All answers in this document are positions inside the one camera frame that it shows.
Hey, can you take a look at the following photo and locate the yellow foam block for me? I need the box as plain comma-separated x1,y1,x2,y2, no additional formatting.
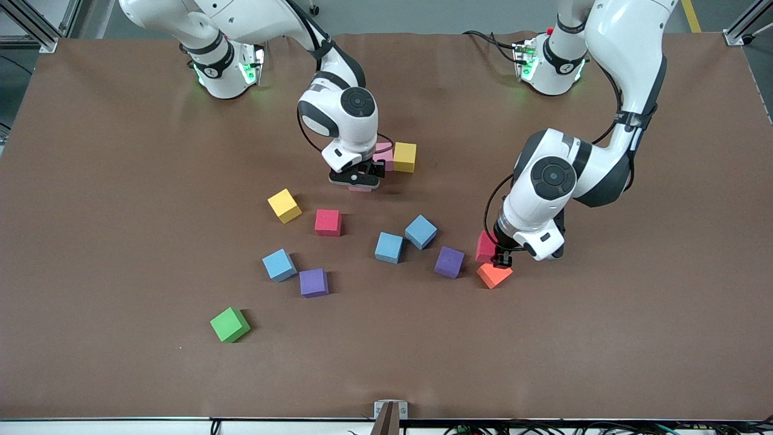
268,188,303,224
393,142,417,173

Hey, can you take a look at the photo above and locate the aluminium frame profile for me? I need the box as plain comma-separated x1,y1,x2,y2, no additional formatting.
0,0,85,54
723,0,773,47

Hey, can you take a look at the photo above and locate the blue foam block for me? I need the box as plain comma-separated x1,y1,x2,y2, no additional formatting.
374,232,404,265
261,248,298,283
405,214,438,250

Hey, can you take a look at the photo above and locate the green foam block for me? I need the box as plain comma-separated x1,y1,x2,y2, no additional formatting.
210,307,251,344

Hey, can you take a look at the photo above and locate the brown table cover sheet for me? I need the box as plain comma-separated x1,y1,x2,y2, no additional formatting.
0,30,773,422

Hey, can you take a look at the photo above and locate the purple foam block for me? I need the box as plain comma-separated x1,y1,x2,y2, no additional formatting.
434,246,466,279
300,268,330,298

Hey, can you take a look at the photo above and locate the red foam block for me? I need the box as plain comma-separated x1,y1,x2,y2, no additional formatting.
476,231,499,263
315,209,342,237

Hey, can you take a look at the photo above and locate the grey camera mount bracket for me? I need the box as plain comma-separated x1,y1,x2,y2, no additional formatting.
371,401,409,435

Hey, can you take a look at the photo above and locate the black base cable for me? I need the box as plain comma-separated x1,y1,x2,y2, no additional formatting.
462,30,523,64

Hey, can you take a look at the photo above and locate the white table edge rail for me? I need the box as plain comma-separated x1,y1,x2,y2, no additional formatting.
0,418,773,435

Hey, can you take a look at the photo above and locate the orange foam block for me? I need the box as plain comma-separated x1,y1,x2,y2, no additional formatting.
477,263,514,289

